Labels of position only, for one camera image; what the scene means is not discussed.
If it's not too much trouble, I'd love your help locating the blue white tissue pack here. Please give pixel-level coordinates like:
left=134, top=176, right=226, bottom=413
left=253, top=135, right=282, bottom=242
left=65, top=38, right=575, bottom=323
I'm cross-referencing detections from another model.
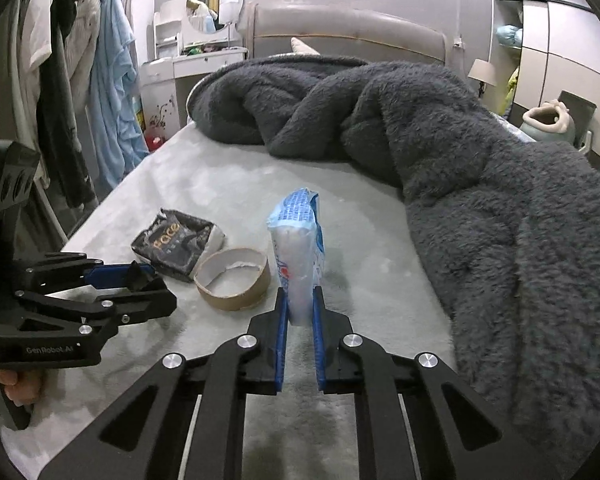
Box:
left=266, top=188, right=325, bottom=326

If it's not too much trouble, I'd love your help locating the person's left hand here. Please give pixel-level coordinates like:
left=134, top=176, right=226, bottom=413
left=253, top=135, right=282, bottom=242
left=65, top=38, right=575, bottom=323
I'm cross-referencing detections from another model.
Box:
left=0, top=370, right=44, bottom=405

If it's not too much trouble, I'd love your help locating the black face mask packet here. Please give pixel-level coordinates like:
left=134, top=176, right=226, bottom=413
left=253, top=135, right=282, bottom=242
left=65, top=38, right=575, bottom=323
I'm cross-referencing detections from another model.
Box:
left=131, top=208, right=225, bottom=282

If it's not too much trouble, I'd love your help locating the grey bed mattress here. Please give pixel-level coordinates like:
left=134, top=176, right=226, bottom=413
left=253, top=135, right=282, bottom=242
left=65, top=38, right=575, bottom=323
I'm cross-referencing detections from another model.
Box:
left=1, top=126, right=454, bottom=479

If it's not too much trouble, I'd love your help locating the brown tape roll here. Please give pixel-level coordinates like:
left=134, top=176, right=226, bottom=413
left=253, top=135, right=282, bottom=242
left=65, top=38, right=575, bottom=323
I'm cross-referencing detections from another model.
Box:
left=194, top=248, right=271, bottom=311

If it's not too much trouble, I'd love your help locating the light blue hanging garment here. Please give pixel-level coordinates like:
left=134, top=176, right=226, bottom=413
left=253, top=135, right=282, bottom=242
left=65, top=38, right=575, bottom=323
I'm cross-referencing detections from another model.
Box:
left=88, top=0, right=149, bottom=191

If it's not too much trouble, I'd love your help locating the black hanging garment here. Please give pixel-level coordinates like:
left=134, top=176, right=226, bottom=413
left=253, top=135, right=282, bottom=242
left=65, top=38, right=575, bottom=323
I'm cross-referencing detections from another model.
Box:
left=36, top=0, right=96, bottom=208

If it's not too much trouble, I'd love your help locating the dark grey fleece blanket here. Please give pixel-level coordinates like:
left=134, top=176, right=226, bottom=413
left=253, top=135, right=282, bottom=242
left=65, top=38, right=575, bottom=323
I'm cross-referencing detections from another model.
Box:
left=187, top=55, right=600, bottom=479

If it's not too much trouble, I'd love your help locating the grey knit hanging sweater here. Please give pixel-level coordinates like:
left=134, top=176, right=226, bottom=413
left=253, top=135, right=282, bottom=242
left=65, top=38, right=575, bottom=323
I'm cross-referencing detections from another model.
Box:
left=0, top=0, right=56, bottom=181

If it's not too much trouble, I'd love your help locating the white dressing table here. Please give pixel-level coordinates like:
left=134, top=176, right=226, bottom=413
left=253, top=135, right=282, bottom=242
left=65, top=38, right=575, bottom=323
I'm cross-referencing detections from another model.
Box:
left=140, top=0, right=248, bottom=139

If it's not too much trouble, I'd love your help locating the round vanity mirror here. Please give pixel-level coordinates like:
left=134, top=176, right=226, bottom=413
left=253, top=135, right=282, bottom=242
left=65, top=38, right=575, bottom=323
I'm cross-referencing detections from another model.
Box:
left=186, top=0, right=244, bottom=35

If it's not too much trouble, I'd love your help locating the grey padded headboard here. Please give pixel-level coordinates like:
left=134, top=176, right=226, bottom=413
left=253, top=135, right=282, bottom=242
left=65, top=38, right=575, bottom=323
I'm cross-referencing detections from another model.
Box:
left=239, top=3, right=448, bottom=66

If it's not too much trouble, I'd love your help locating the white pillow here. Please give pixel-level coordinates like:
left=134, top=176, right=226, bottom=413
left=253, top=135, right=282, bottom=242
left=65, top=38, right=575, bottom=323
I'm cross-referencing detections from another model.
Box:
left=290, top=37, right=321, bottom=56

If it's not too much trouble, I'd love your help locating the green frog plush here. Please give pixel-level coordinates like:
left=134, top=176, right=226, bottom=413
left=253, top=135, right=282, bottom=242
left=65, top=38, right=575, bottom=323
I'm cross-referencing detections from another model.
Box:
left=520, top=100, right=576, bottom=145

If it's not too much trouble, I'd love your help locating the small bedside lamp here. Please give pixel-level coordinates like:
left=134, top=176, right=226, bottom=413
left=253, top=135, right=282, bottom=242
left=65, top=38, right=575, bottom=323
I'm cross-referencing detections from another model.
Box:
left=468, top=58, right=498, bottom=99

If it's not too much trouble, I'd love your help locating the white grey wardrobe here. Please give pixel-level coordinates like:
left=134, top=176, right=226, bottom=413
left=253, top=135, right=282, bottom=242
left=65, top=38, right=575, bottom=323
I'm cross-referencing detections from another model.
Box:
left=486, top=0, right=600, bottom=162

